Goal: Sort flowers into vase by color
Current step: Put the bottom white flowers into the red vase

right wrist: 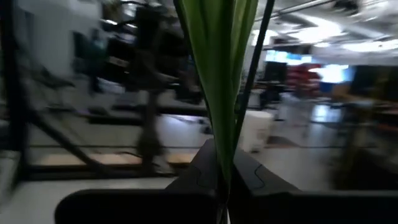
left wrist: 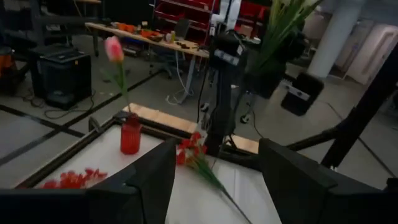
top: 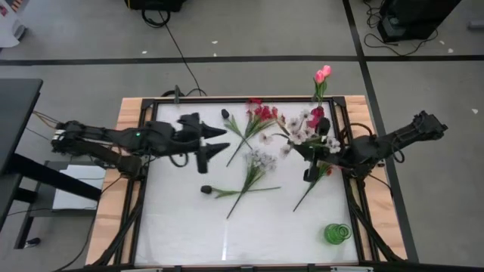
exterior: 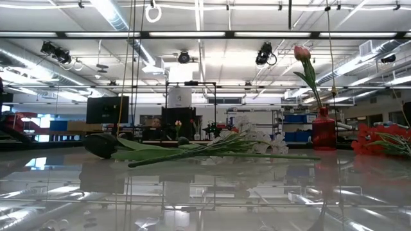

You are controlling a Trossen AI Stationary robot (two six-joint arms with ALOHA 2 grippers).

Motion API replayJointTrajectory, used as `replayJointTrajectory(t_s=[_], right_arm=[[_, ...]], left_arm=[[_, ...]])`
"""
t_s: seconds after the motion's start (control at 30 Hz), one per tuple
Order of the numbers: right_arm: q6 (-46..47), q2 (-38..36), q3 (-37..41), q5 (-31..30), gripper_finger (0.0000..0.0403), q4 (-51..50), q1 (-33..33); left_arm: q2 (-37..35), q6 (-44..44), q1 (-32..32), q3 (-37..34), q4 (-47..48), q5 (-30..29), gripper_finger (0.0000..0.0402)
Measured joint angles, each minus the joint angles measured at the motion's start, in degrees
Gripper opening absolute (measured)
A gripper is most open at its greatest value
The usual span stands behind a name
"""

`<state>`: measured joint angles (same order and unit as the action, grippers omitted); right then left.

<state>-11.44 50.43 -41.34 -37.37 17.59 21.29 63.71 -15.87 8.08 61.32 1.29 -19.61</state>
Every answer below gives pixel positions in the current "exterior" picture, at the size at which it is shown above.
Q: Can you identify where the pink artificial tulip bunch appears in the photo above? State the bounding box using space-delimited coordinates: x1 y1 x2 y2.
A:
292 46 323 110

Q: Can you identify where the white artificial flower bunch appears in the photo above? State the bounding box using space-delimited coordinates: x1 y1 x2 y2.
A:
127 115 290 169

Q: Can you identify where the red artificial flower bunch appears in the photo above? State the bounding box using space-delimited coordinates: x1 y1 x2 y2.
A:
350 123 411 160

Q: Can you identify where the dark purple artificial tulip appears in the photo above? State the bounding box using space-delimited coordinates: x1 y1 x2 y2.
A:
177 136 202 150
83 132 321 161

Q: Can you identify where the red ribbed glass vase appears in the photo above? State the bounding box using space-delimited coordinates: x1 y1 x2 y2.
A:
311 107 337 151

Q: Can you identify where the small vase with red flowers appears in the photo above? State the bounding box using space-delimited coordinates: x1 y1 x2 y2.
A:
191 118 204 141

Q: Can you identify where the metal shelf with blue bins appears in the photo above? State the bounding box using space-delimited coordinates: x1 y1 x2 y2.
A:
272 108 317 144

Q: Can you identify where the small black background robot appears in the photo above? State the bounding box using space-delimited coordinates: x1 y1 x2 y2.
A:
205 121 221 141

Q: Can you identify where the black panel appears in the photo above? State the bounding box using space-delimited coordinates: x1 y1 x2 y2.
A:
161 107 197 141

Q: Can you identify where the black computer monitor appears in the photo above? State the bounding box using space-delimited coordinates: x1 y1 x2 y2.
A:
85 96 130 125

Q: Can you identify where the brown cardboard box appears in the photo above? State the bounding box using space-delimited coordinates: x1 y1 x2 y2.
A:
66 121 104 132

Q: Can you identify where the blue box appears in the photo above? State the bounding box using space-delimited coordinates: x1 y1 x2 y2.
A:
49 120 68 132

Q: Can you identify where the red staircase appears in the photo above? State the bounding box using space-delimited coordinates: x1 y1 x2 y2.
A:
3 112 49 144

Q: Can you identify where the black ceiling camera with cable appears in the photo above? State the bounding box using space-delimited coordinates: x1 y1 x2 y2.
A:
255 41 278 67

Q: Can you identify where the round black ceiling camera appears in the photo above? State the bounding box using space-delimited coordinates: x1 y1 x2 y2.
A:
177 50 191 65

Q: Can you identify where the black metal station frame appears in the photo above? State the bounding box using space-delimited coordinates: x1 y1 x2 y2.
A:
164 81 217 142

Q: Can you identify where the white cable loop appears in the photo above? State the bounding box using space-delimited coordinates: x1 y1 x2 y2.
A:
144 3 162 24

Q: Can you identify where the black hanging cable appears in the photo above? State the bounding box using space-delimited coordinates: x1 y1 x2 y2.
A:
130 0 136 129

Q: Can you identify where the black overhead frame beam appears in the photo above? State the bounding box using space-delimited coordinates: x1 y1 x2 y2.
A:
0 30 411 40

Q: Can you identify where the black ceiling camera cluster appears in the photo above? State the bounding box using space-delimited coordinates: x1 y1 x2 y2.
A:
40 40 73 65

